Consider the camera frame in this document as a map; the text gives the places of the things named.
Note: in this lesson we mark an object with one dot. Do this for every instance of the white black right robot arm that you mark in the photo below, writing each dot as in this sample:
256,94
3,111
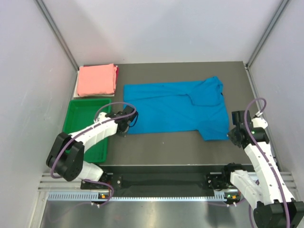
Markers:
272,203

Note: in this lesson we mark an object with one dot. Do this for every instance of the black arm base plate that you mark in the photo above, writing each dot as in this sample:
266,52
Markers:
166,180

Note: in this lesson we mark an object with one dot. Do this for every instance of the blue t shirt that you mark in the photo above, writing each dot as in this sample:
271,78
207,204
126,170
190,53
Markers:
179,107

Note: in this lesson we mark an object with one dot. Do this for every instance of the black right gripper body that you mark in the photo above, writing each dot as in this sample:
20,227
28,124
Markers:
232,136

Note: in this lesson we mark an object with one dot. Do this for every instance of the aluminium frame rail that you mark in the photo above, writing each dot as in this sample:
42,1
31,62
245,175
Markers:
48,183

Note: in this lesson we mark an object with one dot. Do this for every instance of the folded magenta t shirt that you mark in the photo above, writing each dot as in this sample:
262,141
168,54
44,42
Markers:
116,72

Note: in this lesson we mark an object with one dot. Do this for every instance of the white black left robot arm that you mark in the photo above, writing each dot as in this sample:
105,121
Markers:
66,157

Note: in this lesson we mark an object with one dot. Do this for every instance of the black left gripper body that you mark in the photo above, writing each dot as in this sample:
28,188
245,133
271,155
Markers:
123,134

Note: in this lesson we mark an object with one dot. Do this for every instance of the green plastic tray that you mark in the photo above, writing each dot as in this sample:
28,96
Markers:
80,114

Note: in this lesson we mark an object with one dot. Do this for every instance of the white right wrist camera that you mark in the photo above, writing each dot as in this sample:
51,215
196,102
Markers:
259,121

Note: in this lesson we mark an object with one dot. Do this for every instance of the folded pink t shirt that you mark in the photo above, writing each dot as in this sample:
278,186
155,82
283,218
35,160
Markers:
96,80

